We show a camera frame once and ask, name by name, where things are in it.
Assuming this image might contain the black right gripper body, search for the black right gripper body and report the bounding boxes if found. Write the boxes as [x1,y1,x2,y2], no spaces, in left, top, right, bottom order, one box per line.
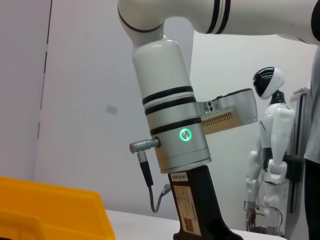
[168,164,245,240]

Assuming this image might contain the white humanoid robot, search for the white humanoid robot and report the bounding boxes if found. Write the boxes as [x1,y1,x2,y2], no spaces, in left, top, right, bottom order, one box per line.
[244,66,299,236]

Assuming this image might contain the person in grey shirt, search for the person in grey shirt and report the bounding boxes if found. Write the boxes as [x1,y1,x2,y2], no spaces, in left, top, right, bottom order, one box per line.
[303,44,320,240]

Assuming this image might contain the yellow plastic bin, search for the yellow plastic bin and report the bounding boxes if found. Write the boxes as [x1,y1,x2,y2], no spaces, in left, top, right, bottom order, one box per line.
[0,176,116,240]

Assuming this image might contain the right wrist cable with plug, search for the right wrist cable with plug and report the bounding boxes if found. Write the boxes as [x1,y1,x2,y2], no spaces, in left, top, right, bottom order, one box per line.
[129,138,174,214]

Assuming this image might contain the right wrist camera housing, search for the right wrist camera housing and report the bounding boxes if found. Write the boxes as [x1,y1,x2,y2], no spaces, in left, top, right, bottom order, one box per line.
[196,87,259,135]

